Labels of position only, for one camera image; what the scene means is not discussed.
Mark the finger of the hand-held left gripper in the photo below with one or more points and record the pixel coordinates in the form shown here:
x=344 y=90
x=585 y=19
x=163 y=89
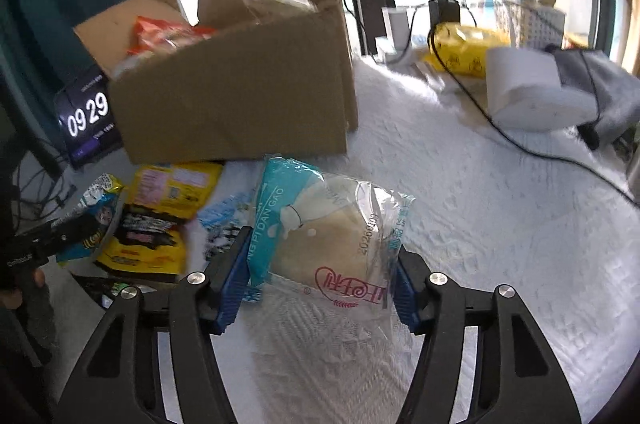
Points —
x=65 y=235

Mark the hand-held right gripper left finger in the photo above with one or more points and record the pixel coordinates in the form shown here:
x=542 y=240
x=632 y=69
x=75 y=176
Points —
x=235 y=284

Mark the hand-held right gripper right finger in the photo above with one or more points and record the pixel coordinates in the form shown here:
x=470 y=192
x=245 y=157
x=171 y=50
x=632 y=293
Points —
x=402 y=294

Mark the blue black snack packet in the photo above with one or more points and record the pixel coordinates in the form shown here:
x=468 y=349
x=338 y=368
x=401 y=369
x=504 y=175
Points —
x=100 y=209

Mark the blue white snack packet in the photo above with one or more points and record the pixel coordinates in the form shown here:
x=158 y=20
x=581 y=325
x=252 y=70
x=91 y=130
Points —
x=225 y=224

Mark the light blue cake packet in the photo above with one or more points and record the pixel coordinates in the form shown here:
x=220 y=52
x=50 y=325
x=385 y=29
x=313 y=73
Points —
x=325 y=244

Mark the cardboard box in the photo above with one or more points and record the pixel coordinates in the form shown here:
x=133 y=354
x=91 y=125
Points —
x=240 y=93

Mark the orange snack bag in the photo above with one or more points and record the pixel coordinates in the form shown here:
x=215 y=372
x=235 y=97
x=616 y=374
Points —
x=170 y=34

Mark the person's left hand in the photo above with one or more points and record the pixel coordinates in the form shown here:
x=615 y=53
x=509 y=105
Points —
x=32 y=319

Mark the yellow black snack packet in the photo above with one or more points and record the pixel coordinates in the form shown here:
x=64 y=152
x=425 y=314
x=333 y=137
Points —
x=150 y=214

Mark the white textured table cover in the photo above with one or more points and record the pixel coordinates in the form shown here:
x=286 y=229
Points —
x=500 y=254

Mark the tablet clock display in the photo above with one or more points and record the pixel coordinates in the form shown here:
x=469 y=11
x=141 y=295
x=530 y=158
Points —
x=85 y=118

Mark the white tissue roll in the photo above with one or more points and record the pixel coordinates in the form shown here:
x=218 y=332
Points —
x=530 y=88

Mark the yellow plastic bag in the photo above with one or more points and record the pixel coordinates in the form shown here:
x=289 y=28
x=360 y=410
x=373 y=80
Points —
x=465 y=46

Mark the white power adapter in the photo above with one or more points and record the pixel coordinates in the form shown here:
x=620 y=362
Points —
x=397 y=28

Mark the grey cloth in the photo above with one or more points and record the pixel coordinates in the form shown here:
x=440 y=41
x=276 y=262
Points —
x=605 y=88

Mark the black charger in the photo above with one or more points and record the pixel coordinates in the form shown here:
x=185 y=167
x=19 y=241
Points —
x=445 y=6

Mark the white mesh basket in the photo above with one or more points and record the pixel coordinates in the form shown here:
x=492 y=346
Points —
x=532 y=23

